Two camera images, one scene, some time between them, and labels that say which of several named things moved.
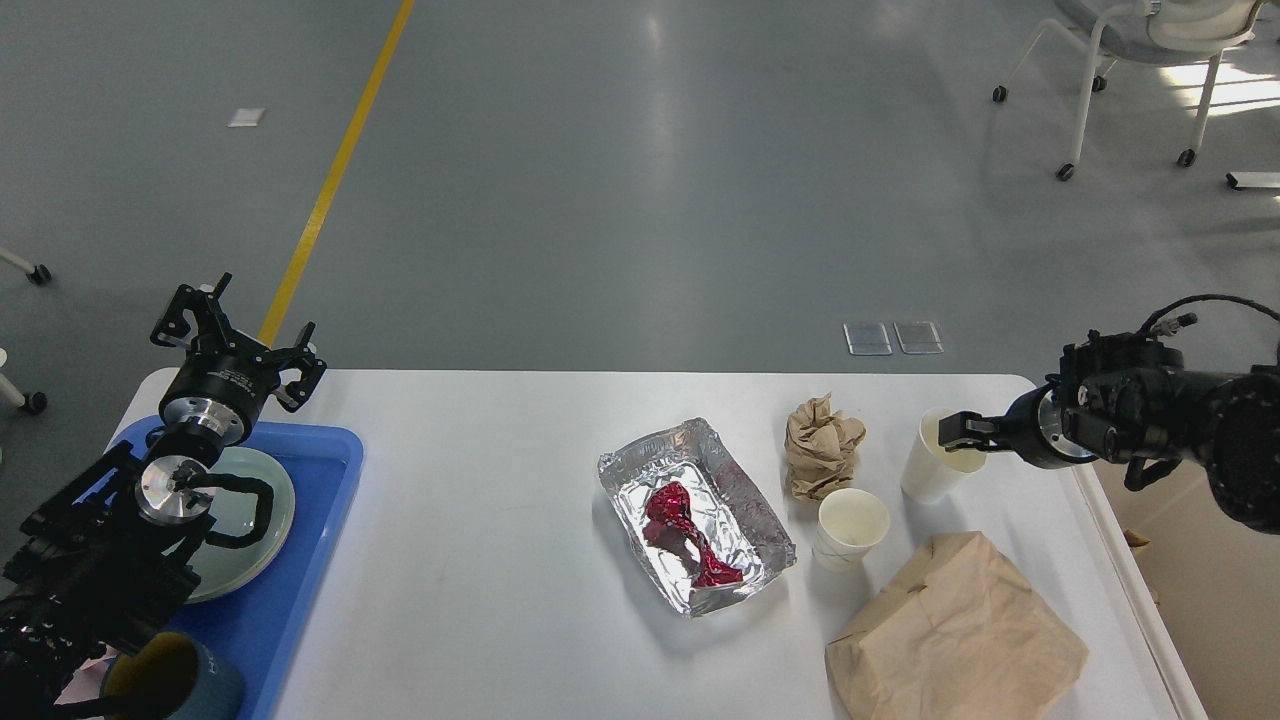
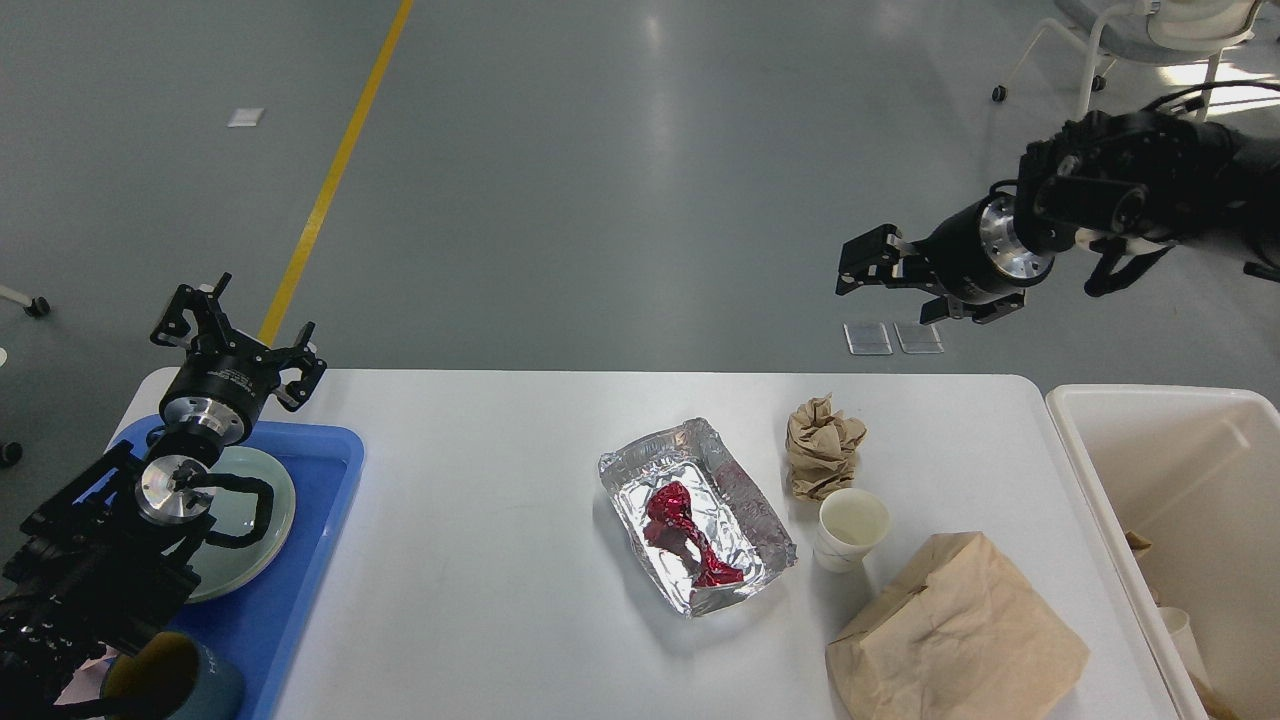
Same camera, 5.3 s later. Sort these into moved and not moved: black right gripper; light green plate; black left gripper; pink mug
Moved: black right gripper
Not moved: light green plate; black left gripper; pink mug
